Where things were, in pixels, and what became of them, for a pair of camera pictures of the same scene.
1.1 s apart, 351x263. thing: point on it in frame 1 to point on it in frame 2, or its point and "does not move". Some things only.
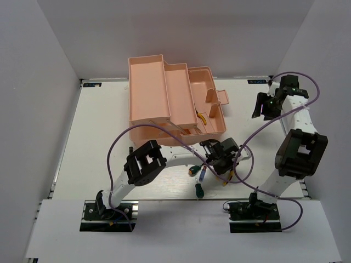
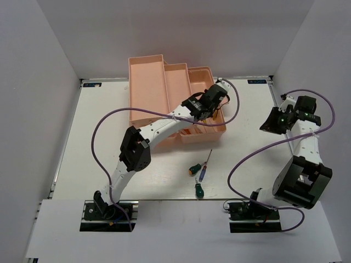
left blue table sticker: [91, 85] does not move
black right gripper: [262, 98] to [270, 125]
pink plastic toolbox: [169, 102] does not move
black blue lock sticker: [257, 81] does not move
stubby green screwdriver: [199, 189] does not move
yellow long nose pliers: [224, 183] to [214, 115]
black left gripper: [222, 170] to [215, 109]
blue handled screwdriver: [202, 173] does not move
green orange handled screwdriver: [193, 170] does not move
